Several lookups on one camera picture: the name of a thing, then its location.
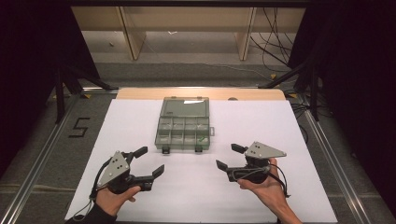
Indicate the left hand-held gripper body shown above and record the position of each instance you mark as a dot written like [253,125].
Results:
[116,169]

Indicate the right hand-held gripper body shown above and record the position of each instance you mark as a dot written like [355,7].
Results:
[261,151]

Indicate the clear plastic compartment box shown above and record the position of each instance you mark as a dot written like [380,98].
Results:
[183,109]

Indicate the person's left hand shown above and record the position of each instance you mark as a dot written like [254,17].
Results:
[112,201]

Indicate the person's right hand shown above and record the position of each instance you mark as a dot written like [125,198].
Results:
[269,191]

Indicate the white paper sheet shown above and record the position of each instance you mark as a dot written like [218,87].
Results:
[193,202]

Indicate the black tripod stand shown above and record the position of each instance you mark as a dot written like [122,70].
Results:
[313,93]
[59,93]

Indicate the black curtain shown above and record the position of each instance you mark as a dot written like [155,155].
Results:
[28,62]
[358,77]

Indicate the light wooden shelf unit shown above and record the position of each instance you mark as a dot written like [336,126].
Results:
[193,18]

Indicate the aluminium floor rail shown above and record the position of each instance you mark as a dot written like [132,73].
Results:
[336,168]
[40,161]

